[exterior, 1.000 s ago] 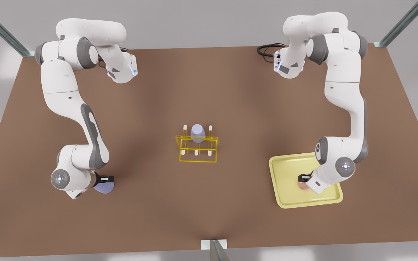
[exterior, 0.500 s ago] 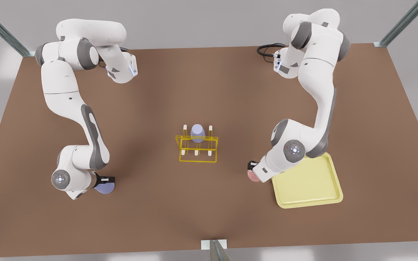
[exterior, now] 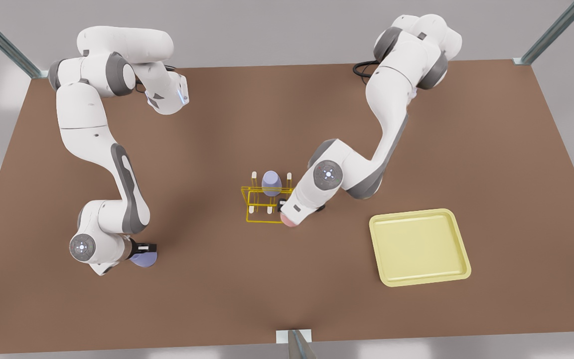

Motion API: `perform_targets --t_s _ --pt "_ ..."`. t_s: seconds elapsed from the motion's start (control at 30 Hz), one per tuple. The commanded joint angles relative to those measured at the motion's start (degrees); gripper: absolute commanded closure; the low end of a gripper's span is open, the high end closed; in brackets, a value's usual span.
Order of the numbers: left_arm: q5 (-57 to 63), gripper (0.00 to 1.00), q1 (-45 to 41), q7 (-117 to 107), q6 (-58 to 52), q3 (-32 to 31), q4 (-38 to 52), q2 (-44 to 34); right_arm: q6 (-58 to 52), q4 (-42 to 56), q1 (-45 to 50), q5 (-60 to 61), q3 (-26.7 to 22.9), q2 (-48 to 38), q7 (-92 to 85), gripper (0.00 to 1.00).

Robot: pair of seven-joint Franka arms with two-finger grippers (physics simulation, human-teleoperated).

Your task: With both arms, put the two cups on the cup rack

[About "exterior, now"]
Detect lavender cup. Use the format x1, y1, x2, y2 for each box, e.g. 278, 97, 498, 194
130, 251, 159, 269
262, 171, 283, 197

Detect pale yellow square tray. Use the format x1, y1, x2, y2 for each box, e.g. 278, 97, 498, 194
369, 208, 472, 288

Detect yellow wire cup rack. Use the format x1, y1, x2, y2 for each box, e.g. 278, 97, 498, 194
241, 172, 296, 224

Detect silver frame post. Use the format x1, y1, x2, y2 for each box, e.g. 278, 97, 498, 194
276, 329, 317, 359
513, 0, 574, 66
0, 4, 48, 79

